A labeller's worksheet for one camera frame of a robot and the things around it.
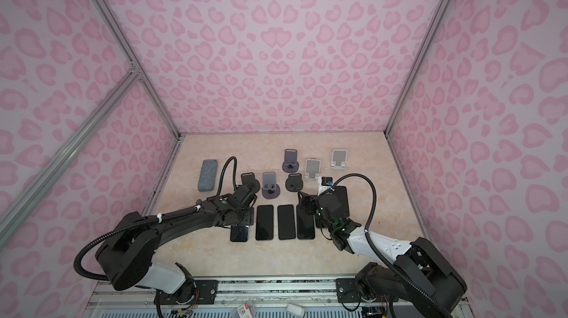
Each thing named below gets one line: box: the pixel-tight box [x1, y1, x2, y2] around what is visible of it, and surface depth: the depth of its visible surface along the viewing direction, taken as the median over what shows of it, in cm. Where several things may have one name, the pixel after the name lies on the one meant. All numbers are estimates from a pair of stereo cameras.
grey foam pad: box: [197, 159, 219, 193], surface depth 103 cm
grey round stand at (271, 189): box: [261, 171, 281, 199], surface depth 95 cm
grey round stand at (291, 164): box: [281, 148, 300, 174], surface depth 103 cm
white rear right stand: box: [330, 149, 348, 171], surface depth 106 cm
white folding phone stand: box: [304, 158, 321, 181], surface depth 102 cm
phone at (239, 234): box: [230, 224, 249, 243], surface depth 86 cm
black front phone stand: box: [285, 173, 304, 193], surface depth 100 cm
